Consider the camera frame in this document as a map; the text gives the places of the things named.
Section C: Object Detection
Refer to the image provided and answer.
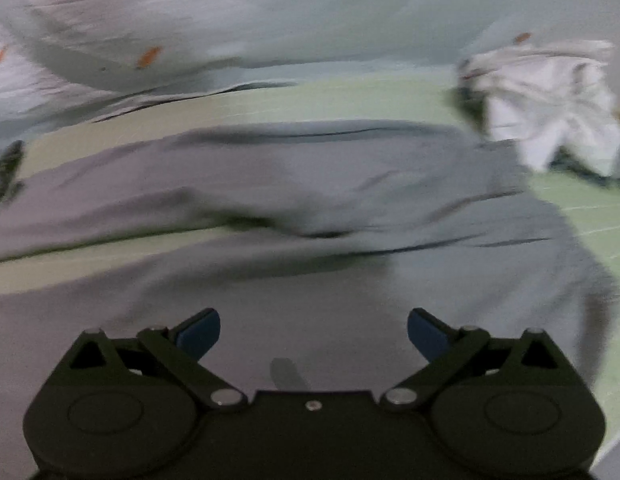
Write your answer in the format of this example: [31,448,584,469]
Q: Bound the light blue carrot print sheet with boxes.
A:
[0,0,620,143]

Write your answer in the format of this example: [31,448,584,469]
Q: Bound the folded blue plaid garment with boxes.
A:
[0,140,25,208]

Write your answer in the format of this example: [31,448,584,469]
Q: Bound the grey cotton garment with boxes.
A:
[0,120,620,480]

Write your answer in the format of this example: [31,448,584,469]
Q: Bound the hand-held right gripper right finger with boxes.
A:
[381,308,573,413]

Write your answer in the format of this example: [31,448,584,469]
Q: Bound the white garment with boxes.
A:
[457,40,620,177]

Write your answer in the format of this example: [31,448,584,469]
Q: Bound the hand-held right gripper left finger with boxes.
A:
[55,308,250,412]

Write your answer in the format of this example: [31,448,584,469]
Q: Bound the blue denim jeans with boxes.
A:
[552,151,613,186]

